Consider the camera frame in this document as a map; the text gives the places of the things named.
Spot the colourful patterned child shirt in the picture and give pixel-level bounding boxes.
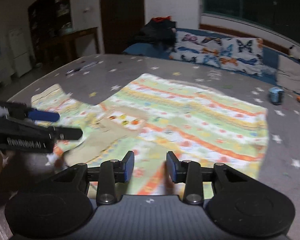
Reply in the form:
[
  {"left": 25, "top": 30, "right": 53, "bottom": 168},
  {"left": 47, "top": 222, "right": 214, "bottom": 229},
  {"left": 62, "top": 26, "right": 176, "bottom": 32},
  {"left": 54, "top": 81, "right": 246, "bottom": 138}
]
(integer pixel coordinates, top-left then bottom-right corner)
[{"left": 31, "top": 74, "right": 269, "bottom": 195}]

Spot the dark clothes pile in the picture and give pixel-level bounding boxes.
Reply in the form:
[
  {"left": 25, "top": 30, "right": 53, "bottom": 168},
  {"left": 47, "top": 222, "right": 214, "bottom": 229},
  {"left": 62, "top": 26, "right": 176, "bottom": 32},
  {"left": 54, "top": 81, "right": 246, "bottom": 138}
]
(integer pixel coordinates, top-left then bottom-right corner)
[{"left": 139, "top": 16, "right": 177, "bottom": 49}]

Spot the black pen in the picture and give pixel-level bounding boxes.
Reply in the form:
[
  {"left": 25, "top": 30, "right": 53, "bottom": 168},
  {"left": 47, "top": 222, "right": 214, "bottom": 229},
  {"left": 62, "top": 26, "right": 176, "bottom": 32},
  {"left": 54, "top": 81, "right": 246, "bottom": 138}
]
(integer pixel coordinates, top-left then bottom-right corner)
[{"left": 65, "top": 61, "right": 98, "bottom": 76}]

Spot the white refrigerator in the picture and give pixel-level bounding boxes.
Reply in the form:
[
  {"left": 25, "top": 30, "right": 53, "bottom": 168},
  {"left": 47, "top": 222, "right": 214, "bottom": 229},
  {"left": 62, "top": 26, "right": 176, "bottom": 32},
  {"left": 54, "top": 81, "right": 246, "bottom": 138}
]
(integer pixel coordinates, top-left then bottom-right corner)
[{"left": 8, "top": 29, "right": 32, "bottom": 77}]

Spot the dark wooden side table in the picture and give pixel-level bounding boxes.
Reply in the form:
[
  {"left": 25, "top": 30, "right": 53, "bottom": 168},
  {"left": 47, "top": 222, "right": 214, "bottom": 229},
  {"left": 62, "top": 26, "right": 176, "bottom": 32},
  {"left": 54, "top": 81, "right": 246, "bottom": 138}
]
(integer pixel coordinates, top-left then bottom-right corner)
[{"left": 61, "top": 27, "right": 100, "bottom": 62}]

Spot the dark wooden shelf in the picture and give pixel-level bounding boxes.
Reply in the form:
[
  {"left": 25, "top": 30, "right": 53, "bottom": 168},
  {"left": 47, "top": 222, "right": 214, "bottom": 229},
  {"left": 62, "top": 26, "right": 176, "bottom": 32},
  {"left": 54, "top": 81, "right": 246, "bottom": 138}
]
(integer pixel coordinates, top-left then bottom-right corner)
[{"left": 27, "top": 0, "right": 72, "bottom": 67}]

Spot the blue kids smartwatch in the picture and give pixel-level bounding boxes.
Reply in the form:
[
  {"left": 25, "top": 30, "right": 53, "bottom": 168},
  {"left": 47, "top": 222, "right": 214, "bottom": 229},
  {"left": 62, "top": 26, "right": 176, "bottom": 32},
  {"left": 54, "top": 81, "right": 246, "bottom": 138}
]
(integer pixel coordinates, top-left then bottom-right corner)
[{"left": 269, "top": 87, "right": 285, "bottom": 105}]

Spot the butterfly print pillow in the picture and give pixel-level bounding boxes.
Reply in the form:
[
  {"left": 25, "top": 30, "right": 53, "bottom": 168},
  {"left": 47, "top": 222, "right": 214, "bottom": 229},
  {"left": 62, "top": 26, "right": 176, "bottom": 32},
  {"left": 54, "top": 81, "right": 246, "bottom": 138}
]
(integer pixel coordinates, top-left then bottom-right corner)
[{"left": 169, "top": 31, "right": 263, "bottom": 76}]

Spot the dark wooden door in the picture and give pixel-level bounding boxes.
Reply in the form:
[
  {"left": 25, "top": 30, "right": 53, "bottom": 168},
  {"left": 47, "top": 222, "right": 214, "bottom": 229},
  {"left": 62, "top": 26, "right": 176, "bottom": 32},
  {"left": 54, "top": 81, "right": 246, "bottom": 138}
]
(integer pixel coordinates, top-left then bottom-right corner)
[{"left": 100, "top": 0, "right": 145, "bottom": 54}]

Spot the blue sofa bench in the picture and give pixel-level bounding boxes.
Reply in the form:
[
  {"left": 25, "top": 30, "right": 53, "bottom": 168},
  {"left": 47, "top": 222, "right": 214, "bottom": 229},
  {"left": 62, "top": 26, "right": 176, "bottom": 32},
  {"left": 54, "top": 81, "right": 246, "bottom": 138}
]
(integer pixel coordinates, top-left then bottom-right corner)
[{"left": 124, "top": 29, "right": 300, "bottom": 94}]

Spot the grey plain pillow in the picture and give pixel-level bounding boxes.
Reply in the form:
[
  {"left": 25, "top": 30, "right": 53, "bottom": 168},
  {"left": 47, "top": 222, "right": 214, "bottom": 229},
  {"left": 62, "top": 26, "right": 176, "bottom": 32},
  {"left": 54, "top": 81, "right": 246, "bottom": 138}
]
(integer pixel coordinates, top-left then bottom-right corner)
[{"left": 276, "top": 55, "right": 300, "bottom": 94}]

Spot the dark window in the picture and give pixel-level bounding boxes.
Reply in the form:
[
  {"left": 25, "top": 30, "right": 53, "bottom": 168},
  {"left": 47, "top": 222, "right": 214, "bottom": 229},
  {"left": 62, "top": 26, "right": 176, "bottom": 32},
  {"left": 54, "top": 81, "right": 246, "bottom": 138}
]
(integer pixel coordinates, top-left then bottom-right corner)
[{"left": 204, "top": 0, "right": 300, "bottom": 44}]

